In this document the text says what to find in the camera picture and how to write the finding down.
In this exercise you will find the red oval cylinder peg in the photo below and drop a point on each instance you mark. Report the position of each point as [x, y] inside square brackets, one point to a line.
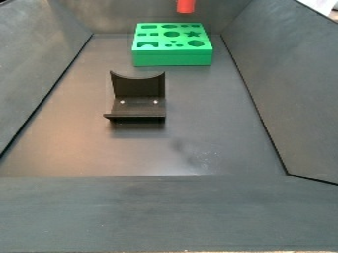
[185, 6]

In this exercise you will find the black curved fixture stand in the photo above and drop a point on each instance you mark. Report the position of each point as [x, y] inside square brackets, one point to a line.
[140, 97]

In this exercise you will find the green shape sorter block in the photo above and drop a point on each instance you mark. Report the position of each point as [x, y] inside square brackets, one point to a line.
[172, 44]

